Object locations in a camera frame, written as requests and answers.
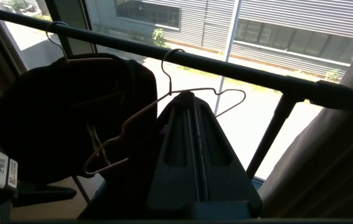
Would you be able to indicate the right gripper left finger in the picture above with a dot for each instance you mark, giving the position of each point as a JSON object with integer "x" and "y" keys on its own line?
{"x": 170, "y": 183}

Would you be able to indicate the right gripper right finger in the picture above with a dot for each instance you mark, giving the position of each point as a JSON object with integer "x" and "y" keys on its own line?
{"x": 232, "y": 186}

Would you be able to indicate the black garment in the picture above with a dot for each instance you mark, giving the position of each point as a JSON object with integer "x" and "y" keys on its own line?
{"x": 123, "y": 193}

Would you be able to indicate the black shorts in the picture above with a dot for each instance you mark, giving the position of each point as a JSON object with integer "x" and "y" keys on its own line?
{"x": 39, "y": 124}

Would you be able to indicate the pink clothes hanger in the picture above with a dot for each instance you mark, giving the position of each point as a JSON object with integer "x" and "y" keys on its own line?
{"x": 58, "y": 45}
{"x": 166, "y": 73}

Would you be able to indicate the black clothes rack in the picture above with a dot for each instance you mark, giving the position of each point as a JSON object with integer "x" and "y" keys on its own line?
{"x": 226, "y": 67}

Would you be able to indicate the window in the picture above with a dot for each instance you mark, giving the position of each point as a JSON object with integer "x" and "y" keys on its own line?
{"x": 195, "y": 21}

